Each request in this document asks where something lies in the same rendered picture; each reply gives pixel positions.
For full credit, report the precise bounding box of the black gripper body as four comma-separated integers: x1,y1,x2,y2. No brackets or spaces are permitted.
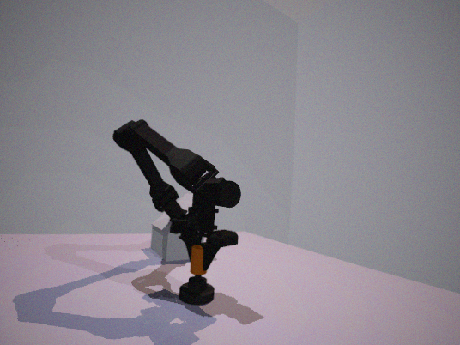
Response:
181,203,238,247

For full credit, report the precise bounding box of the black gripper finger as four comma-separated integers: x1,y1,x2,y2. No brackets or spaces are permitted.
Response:
179,235,202,260
199,242,220,271

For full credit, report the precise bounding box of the orange knob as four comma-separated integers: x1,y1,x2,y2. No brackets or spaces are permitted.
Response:
191,245,207,275

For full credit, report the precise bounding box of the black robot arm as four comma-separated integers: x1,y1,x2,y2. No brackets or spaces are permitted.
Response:
112,119,241,234

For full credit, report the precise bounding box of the black round pedestal with shaft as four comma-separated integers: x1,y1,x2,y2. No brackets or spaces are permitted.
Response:
179,275,214,306

